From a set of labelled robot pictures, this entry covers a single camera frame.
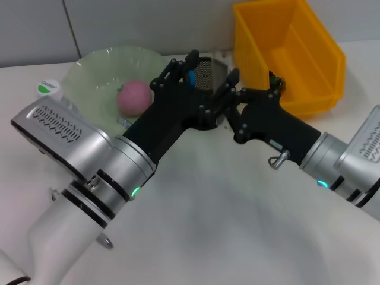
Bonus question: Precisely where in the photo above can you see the green plastic wrapper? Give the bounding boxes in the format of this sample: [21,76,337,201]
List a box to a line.
[268,72,287,92]

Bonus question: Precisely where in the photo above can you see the black mesh pen holder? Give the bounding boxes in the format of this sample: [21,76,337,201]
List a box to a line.
[180,56,230,132]

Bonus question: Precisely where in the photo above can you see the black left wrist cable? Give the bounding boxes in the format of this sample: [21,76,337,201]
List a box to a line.
[8,275,33,285]

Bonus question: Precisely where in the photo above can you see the blue and teal scissors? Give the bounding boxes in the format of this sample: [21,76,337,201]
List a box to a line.
[186,69,197,89]

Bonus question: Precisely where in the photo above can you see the grey white ballpoint pen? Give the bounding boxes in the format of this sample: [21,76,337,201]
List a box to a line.
[50,187,115,249]

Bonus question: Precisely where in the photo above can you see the clear green-label water bottle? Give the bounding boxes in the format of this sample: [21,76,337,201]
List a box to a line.
[36,77,80,114]

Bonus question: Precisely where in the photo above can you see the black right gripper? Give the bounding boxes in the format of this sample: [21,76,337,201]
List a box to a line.
[224,87,322,166]

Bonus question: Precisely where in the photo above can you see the green glass fruit plate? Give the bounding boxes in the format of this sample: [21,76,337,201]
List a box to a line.
[64,46,170,140]

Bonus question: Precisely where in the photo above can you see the pink toy peach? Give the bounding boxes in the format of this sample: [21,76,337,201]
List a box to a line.
[116,79,153,116]

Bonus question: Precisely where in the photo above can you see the yellow plastic bin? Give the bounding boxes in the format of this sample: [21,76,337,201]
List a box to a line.
[232,0,347,120]

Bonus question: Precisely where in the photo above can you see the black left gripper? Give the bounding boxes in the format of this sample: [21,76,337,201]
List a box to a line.
[122,49,241,166]

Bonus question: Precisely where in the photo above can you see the silver right gripper post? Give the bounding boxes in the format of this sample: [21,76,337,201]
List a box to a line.
[268,149,291,170]

